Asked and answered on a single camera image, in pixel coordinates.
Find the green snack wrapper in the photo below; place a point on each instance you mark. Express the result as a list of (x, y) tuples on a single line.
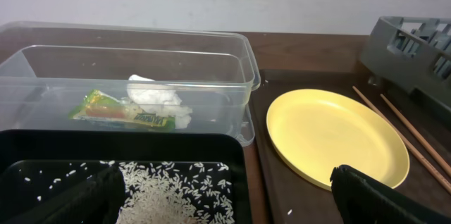
[(100, 108)]

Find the white napkin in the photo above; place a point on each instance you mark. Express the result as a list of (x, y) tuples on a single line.
[(159, 102)]

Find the clear plastic bin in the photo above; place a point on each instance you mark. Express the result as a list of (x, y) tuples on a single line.
[(48, 68)]

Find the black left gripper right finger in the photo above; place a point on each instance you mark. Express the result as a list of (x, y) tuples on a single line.
[(361, 199)]

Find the rice and food scraps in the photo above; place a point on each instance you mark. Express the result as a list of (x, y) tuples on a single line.
[(155, 192)]

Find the grey dishwasher rack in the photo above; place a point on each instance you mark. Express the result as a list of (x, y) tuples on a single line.
[(414, 54)]

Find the yellow plate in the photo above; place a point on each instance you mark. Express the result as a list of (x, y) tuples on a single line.
[(314, 131)]

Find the wooden chopstick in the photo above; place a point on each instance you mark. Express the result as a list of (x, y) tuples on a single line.
[(436, 156), (429, 167)]

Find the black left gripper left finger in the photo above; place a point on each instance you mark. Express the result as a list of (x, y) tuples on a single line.
[(96, 200)]

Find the black waste tray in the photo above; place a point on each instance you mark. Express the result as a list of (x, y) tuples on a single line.
[(18, 146)]

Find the brown serving tray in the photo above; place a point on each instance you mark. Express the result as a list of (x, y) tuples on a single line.
[(290, 198)]

